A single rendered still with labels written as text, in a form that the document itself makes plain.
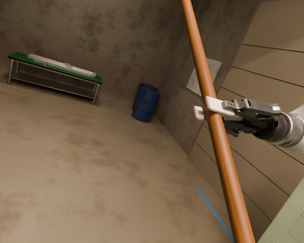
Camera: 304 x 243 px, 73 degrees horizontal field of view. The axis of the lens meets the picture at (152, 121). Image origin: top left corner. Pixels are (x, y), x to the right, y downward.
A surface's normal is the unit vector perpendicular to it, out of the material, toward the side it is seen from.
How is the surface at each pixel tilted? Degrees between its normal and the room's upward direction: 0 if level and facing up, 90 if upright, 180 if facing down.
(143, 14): 90
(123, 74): 90
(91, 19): 90
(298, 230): 90
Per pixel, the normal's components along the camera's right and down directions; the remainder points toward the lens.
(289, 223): -0.88, -0.19
